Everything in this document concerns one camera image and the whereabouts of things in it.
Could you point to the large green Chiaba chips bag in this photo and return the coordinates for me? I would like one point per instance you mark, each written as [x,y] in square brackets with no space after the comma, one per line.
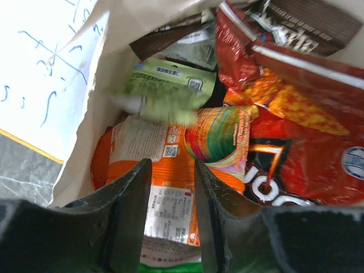
[161,255]

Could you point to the orange mango snack bag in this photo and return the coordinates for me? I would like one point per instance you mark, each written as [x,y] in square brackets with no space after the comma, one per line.
[219,139]

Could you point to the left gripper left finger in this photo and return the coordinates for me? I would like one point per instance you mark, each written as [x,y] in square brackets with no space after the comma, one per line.
[101,232]

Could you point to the brown Kettle chips bag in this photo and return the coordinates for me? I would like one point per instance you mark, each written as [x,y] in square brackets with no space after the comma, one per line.
[306,26]

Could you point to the red snack bag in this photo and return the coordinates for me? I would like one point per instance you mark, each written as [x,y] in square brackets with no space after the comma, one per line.
[306,145]

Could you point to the whiteboard with wooden frame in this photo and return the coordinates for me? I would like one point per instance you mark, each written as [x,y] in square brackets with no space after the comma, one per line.
[45,64]

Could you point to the yellow green snack packet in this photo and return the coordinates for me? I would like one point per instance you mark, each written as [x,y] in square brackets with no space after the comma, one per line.
[164,91]

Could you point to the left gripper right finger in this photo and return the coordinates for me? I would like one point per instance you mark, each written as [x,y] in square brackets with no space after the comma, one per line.
[238,235]

